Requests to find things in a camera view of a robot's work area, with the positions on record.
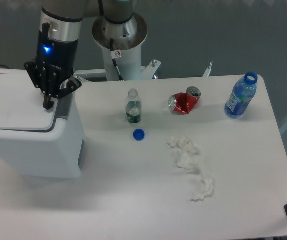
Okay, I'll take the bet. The crumpled white tissue upper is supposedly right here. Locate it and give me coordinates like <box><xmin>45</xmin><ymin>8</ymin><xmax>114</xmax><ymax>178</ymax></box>
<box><xmin>166</xmin><ymin>136</ymin><xmax>200</xmax><ymax>155</ymax></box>

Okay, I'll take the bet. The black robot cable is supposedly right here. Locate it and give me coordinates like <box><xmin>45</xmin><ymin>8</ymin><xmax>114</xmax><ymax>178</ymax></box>
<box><xmin>109</xmin><ymin>38</ymin><xmax>124</xmax><ymax>81</ymax></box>

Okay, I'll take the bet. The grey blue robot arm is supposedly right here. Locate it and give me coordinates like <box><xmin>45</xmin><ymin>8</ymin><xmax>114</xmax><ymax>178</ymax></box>
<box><xmin>24</xmin><ymin>0</ymin><xmax>91</xmax><ymax>110</ymax></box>

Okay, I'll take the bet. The crumpled white tissue lower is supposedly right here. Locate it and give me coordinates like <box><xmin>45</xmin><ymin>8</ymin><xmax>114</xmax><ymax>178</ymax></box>
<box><xmin>190</xmin><ymin>170</ymin><xmax>215</xmax><ymax>202</ymax></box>

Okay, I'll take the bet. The crushed red soda can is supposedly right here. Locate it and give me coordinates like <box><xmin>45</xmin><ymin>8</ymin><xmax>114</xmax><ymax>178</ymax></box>
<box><xmin>168</xmin><ymin>86</ymin><xmax>202</xmax><ymax>115</ymax></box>

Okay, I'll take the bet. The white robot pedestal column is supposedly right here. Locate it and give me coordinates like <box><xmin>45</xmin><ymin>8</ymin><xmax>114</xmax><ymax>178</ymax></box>
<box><xmin>92</xmin><ymin>13</ymin><xmax>148</xmax><ymax>81</ymax></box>

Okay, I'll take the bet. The crumpled white tissue middle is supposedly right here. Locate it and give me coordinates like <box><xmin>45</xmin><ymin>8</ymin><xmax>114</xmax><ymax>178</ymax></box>
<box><xmin>175</xmin><ymin>152</ymin><xmax>201</xmax><ymax>170</ymax></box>

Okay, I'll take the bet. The blue plastic drink bottle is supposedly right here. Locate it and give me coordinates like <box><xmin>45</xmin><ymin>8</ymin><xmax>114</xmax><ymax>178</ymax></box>
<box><xmin>224</xmin><ymin>71</ymin><xmax>258</xmax><ymax>119</ymax></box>

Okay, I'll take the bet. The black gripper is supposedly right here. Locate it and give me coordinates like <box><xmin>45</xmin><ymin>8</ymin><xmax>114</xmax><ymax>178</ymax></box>
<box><xmin>24</xmin><ymin>22</ymin><xmax>82</xmax><ymax>110</ymax></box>

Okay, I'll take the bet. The blue bottle cap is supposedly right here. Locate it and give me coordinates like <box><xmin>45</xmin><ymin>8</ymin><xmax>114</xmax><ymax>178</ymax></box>
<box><xmin>133</xmin><ymin>128</ymin><xmax>146</xmax><ymax>141</ymax></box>

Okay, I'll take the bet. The clear green-label water bottle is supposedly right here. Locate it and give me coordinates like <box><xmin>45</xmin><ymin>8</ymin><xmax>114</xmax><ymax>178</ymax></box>
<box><xmin>125</xmin><ymin>88</ymin><xmax>142</xmax><ymax>124</ymax></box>

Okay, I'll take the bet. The white pedestal base frame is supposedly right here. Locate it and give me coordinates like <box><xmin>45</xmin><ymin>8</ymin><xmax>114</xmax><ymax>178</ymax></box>
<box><xmin>69</xmin><ymin>59</ymin><xmax>214</xmax><ymax>83</ymax></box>

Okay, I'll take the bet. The crumpled white tissue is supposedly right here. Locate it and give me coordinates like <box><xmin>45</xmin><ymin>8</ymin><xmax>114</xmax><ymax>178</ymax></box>
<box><xmin>166</xmin><ymin>136</ymin><xmax>200</xmax><ymax>155</ymax></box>
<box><xmin>190</xmin><ymin>170</ymin><xmax>215</xmax><ymax>202</ymax></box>
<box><xmin>175</xmin><ymin>152</ymin><xmax>201</xmax><ymax>170</ymax></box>

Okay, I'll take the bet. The white trash can lid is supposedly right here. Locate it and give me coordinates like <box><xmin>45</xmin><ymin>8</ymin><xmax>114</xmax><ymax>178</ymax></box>
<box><xmin>0</xmin><ymin>69</ymin><xmax>57</xmax><ymax>131</ymax></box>

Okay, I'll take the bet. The white trash can body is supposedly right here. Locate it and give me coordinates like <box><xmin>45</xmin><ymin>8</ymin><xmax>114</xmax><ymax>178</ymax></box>
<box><xmin>0</xmin><ymin>93</ymin><xmax>86</xmax><ymax>179</ymax></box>

